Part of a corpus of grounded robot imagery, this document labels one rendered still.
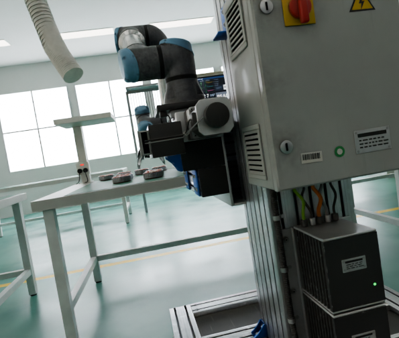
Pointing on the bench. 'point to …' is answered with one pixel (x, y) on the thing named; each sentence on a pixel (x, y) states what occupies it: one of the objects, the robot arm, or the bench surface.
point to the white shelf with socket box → (82, 168)
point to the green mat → (125, 182)
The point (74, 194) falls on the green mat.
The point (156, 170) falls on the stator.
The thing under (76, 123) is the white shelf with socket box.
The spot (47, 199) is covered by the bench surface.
